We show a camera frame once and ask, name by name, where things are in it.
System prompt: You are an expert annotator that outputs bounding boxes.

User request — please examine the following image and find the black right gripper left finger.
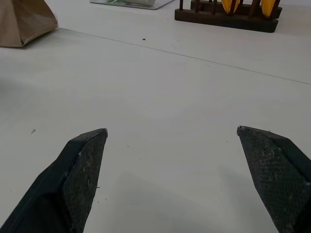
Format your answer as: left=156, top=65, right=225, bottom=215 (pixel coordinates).
left=0, top=128, right=108, bottom=233

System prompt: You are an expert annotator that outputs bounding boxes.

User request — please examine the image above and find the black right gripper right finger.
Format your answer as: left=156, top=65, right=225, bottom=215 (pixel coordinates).
left=237, top=125, right=311, bottom=233

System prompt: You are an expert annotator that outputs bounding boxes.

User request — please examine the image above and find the brown paper bag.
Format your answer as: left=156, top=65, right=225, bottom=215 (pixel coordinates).
left=0, top=0, right=59, bottom=48

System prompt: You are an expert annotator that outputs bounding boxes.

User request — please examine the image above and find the dark wooden dish rack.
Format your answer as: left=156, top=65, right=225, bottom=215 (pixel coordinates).
left=174, top=0, right=284, bottom=33

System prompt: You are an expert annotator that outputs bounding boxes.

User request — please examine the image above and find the yellow plate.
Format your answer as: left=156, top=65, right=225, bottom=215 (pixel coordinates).
left=259, top=0, right=276, bottom=18
left=221, top=0, right=242, bottom=14

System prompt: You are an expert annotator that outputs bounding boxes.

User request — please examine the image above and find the clear plastic container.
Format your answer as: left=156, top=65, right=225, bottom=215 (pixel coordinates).
left=89, top=0, right=174, bottom=11

